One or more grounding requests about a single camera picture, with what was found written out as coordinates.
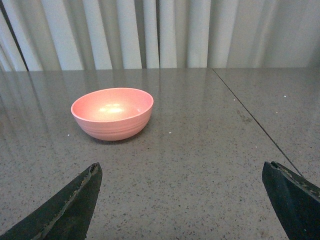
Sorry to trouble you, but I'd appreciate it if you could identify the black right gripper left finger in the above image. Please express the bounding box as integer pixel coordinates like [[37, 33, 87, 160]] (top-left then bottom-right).
[[0, 162, 103, 240]]

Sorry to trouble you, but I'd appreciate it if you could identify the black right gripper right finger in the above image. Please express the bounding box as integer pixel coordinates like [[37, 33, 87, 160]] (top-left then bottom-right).
[[262, 161, 320, 240]]

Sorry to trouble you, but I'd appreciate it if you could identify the pink plastic bowl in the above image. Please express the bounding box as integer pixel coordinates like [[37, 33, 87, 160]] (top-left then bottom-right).
[[70, 87, 154, 141]]

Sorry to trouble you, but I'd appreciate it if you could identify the white pleated curtain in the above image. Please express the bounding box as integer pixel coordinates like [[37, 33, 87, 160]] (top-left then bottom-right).
[[0, 0, 320, 72]]

